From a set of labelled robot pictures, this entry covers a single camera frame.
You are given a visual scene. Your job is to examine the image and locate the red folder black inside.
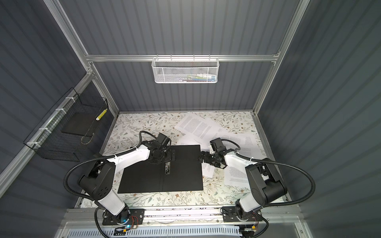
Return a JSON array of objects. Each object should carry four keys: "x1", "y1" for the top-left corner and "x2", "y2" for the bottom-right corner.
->
[{"x1": 118, "y1": 145, "x2": 203, "y2": 194}]

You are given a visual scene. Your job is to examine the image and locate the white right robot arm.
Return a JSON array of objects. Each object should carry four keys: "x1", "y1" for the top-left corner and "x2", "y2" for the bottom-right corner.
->
[{"x1": 198, "y1": 149, "x2": 287, "y2": 220}]

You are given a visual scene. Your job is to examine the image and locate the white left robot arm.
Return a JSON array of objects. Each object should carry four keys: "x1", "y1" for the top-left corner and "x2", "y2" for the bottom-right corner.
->
[{"x1": 78, "y1": 142, "x2": 176, "y2": 217}]

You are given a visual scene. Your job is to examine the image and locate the floral patterned table mat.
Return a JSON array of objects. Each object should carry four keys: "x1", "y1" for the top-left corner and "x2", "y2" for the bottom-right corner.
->
[{"x1": 104, "y1": 112, "x2": 267, "y2": 207}]

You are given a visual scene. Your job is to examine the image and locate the printed paper sheet back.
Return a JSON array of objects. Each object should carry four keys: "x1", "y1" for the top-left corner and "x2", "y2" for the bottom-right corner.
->
[{"x1": 175, "y1": 113, "x2": 227, "y2": 143}]

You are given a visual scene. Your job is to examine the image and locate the yellow green marker pen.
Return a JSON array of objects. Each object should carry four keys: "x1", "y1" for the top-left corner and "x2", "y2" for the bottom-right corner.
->
[{"x1": 96, "y1": 109, "x2": 108, "y2": 121}]

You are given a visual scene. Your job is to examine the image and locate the pens in white basket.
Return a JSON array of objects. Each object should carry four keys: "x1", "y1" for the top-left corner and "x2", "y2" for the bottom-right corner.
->
[{"x1": 175, "y1": 73, "x2": 217, "y2": 83}]

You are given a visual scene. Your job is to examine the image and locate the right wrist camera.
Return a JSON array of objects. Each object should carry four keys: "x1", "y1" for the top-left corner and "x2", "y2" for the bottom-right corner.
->
[{"x1": 210, "y1": 138, "x2": 226, "y2": 154}]

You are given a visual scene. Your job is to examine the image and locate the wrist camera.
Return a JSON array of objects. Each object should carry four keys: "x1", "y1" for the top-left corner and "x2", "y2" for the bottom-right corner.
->
[
  {"x1": 155, "y1": 133, "x2": 172, "y2": 148},
  {"x1": 210, "y1": 138, "x2": 226, "y2": 154}
]

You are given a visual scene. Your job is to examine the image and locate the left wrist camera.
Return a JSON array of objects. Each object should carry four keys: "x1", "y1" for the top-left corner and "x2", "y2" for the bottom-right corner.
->
[{"x1": 155, "y1": 133, "x2": 172, "y2": 148}]

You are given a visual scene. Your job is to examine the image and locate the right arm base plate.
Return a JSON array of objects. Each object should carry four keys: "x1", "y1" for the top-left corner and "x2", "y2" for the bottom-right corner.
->
[{"x1": 220, "y1": 206, "x2": 263, "y2": 223}]

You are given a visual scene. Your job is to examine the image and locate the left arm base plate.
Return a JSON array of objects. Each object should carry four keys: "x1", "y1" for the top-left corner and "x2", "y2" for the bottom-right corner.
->
[{"x1": 102, "y1": 209, "x2": 145, "y2": 226}]

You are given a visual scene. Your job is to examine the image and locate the white ventilated front rail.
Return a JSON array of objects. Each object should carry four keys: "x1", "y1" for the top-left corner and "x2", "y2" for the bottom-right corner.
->
[{"x1": 66, "y1": 227, "x2": 242, "y2": 238}]

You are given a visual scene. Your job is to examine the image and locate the white wire mesh basket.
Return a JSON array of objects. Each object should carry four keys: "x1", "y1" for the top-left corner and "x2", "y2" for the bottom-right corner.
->
[{"x1": 151, "y1": 59, "x2": 220, "y2": 84}]

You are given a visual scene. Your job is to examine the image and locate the black wire basket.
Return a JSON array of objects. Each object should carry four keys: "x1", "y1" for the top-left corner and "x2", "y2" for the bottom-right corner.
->
[{"x1": 24, "y1": 91, "x2": 108, "y2": 162}]

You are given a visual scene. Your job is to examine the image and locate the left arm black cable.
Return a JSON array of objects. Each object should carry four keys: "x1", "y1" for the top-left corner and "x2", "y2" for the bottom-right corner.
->
[{"x1": 63, "y1": 130, "x2": 158, "y2": 200}]

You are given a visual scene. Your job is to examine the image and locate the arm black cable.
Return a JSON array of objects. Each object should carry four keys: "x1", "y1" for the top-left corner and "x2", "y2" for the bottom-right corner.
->
[
  {"x1": 220, "y1": 138, "x2": 316, "y2": 208},
  {"x1": 63, "y1": 130, "x2": 158, "y2": 200}
]

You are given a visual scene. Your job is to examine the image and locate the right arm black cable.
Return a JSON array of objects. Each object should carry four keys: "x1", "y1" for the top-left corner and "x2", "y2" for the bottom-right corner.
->
[{"x1": 220, "y1": 138, "x2": 316, "y2": 208}]

